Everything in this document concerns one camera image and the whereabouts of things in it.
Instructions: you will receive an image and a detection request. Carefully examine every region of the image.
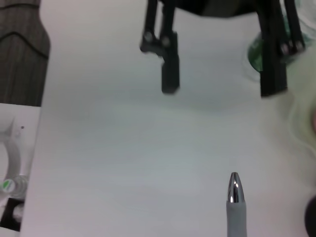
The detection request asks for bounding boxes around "silver ballpoint pen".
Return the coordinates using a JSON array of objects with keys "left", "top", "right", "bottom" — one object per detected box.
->
[{"left": 226, "top": 172, "right": 249, "bottom": 237}]

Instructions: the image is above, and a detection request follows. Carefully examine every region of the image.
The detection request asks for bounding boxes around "green label water bottle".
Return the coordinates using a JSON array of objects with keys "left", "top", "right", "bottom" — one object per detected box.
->
[{"left": 246, "top": 14, "right": 307, "bottom": 75}]

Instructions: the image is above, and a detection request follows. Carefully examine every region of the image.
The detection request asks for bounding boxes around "black floor cable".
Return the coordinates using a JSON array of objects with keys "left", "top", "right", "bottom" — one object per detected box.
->
[{"left": 0, "top": 31, "right": 49, "bottom": 60}]

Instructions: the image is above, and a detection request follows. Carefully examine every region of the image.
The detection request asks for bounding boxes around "green glass fruit plate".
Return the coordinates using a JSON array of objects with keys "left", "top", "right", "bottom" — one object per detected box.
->
[{"left": 287, "top": 49, "right": 316, "bottom": 154}]

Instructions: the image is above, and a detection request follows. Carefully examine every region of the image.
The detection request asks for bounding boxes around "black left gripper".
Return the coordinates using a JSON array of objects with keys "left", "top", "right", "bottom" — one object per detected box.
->
[{"left": 158, "top": 0, "right": 279, "bottom": 18}]

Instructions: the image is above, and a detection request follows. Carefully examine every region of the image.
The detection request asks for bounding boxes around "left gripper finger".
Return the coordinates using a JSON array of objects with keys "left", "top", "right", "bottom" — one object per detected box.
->
[
  {"left": 256, "top": 0, "right": 306, "bottom": 97},
  {"left": 140, "top": 0, "right": 181, "bottom": 94}
]

